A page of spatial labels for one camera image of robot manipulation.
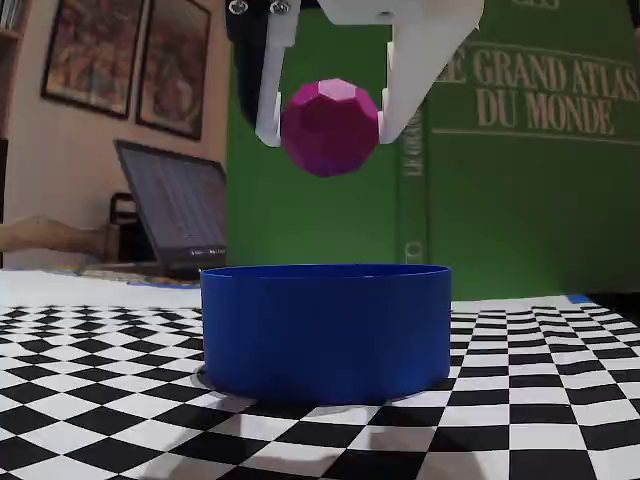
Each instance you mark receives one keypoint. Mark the green atlas book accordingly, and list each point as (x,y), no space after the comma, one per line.
(525,200)

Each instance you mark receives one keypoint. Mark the checkerboard printed white sheet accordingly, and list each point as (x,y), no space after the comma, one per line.
(100,400)

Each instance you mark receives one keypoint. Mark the black laptop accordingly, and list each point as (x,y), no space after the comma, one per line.
(175,200)

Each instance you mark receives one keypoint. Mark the brown wooden chair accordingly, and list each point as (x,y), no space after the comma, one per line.
(50,235)

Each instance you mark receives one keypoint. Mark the large framed picture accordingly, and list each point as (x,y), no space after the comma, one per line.
(95,55)

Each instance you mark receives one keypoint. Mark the small black stand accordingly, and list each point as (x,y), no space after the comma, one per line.
(122,225)

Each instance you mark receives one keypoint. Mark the narrow framed picture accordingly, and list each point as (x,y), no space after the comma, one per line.
(175,65)

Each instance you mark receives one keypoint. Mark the pink faceted ball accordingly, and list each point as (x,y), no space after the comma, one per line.
(327,130)

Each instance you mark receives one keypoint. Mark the blue round box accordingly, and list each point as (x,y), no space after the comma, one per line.
(325,330)

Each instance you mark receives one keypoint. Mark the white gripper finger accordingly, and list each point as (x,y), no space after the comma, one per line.
(425,60)
(275,75)

